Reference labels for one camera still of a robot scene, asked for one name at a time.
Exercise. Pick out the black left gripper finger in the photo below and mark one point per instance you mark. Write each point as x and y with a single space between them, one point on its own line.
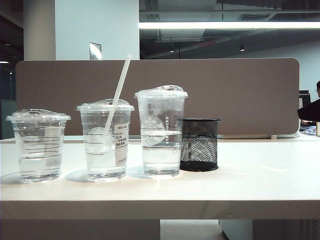
311 110

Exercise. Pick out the white plastic straw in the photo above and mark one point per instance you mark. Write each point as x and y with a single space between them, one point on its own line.
122 77

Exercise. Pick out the large clear cup lid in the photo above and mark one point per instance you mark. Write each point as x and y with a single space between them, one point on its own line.
161 92

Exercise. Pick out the large clear Starbucks cup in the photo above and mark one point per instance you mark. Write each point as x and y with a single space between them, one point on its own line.
161 150

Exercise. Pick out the medium clear cup lid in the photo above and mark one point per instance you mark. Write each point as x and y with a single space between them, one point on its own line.
105 105

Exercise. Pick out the medium clear cup with label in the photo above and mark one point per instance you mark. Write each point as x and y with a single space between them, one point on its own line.
105 160

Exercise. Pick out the small clear cup lid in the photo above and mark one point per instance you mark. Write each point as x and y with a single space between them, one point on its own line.
37 115

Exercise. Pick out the small clear cup with lines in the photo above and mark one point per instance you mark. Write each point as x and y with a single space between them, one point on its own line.
38 160

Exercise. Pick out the cardboard box with white face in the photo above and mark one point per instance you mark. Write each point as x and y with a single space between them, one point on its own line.
318 128

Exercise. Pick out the person in background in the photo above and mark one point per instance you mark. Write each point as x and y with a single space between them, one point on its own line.
318 90

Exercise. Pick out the brown fabric desk divider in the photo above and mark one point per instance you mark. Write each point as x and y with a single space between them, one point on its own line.
225 87

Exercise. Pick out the black mesh pen holder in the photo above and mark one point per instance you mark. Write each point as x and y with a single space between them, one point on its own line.
198 145

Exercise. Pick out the long ceiling light strip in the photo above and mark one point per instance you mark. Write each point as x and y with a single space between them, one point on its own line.
225 25

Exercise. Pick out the sign on white pillar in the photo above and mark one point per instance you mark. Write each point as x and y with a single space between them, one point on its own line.
95 51

